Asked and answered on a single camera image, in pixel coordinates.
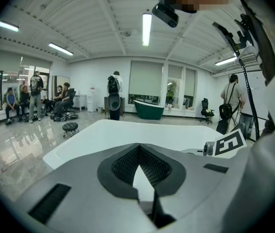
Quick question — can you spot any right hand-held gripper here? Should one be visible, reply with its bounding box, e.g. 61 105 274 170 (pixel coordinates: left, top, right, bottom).
179 128 247 157

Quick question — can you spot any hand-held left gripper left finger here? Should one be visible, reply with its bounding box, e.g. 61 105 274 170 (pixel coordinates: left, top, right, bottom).
16 143 159 233

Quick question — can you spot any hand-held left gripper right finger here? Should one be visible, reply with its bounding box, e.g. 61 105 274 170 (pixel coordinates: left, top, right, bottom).
140 143 243 232

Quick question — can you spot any green bathtub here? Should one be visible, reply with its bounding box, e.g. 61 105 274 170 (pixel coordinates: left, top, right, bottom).
133 100 165 120

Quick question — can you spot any white bathtub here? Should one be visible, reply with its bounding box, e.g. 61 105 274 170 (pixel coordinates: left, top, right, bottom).
42 119 227 194

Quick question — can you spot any black office chair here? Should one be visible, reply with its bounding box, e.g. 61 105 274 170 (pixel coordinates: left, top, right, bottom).
199 98 215 125
63 88 77 115

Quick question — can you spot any black yellow backpack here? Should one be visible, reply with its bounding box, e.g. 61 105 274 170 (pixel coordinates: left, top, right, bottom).
216 102 234 135

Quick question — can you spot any black round rolling stool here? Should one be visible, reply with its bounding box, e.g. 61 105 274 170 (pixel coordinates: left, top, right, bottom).
62 122 80 138

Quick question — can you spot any narrow grey roller blind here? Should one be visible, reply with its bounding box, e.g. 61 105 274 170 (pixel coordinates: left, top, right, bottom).
167 64 183 80
184 68 196 97

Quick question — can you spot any pile of black rigs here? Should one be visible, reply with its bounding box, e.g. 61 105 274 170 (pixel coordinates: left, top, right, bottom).
5 112 80 125

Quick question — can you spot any brown wooden cabinet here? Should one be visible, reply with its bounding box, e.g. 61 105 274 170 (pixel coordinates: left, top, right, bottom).
104 95 125 118

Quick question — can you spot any white drawer cabinet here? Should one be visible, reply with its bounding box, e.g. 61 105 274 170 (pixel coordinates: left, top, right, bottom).
73 94 88 111

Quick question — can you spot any white water dispenser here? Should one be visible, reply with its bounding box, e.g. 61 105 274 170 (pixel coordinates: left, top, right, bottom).
86 87 98 113

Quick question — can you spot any white whiteboard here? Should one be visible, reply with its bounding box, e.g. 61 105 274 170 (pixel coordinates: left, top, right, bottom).
228 70 270 121

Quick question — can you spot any black shell backpack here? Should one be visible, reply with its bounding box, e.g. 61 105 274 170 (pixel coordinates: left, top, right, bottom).
107 76 122 112

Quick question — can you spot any long ceiling tube light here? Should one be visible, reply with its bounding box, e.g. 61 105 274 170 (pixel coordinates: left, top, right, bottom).
0 19 20 33
142 13 153 47
214 56 238 67
48 42 74 56

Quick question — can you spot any black gooseneck phone holder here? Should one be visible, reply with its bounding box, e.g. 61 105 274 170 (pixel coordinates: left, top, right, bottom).
211 13 260 141

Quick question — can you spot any person's grey clothed body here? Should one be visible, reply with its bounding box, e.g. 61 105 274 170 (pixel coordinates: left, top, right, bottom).
236 0 275 87

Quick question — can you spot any wide grey roller blind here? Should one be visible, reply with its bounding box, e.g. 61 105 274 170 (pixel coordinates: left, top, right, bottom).
0 49 53 74

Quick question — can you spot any leaning wall mirror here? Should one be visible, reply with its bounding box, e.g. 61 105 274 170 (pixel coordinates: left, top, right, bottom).
51 75 71 99

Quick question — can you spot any black head-mounted camera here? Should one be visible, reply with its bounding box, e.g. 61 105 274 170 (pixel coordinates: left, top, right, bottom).
151 2 179 29

